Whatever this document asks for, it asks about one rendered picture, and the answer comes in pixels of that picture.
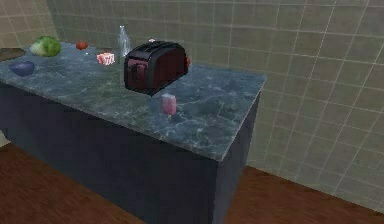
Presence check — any pink ice lolly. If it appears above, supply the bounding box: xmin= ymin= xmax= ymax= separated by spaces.
xmin=160 ymin=93 xmax=178 ymax=118

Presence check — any dark red toaster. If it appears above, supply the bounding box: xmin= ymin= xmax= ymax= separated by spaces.
xmin=123 ymin=40 xmax=189 ymax=97

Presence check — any dark counter with marble top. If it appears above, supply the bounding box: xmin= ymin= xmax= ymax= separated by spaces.
xmin=0 ymin=41 xmax=268 ymax=224

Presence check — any clear glass bottle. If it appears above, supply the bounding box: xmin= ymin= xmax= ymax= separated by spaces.
xmin=118 ymin=25 xmax=132 ymax=58

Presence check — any green lettuce head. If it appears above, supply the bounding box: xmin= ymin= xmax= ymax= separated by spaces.
xmin=29 ymin=35 xmax=62 ymax=58

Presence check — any dark blue bowl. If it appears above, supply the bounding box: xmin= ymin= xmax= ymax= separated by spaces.
xmin=8 ymin=60 xmax=36 ymax=78

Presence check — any dark brown round plate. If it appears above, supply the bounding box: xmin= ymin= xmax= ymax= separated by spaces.
xmin=0 ymin=47 xmax=27 ymax=63

